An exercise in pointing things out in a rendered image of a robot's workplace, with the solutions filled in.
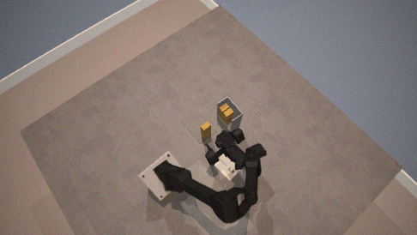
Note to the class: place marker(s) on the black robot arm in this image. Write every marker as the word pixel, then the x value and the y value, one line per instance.
pixel 224 203

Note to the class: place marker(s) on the grey open bin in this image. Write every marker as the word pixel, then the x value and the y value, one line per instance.
pixel 237 114

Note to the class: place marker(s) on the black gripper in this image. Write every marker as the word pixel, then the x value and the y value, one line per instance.
pixel 213 157

